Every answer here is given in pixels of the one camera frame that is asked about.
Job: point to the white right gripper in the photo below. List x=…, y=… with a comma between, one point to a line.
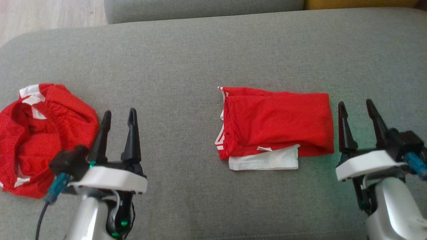
x=367, y=165

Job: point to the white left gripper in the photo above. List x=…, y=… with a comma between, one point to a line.
x=113, y=178

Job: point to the red basketball shorts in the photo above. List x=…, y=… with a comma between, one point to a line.
x=66, y=113

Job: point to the red white basketball jersey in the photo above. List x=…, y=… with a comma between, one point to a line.
x=280, y=123

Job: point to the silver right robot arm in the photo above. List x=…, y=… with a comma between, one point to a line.
x=397, y=210

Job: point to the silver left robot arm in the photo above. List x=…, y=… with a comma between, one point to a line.
x=86, y=220

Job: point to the yellow cushion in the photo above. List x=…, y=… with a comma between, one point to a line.
x=360, y=3

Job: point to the grey fabric sofa seat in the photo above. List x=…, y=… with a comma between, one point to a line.
x=213, y=53

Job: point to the grey sofa backrest cushion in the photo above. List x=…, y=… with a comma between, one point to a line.
x=200, y=10

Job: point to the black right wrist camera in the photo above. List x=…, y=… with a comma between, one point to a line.
x=407, y=141

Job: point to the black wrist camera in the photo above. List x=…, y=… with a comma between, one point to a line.
x=70, y=161
x=407, y=141

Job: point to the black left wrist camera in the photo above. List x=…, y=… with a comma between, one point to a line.
x=70, y=161

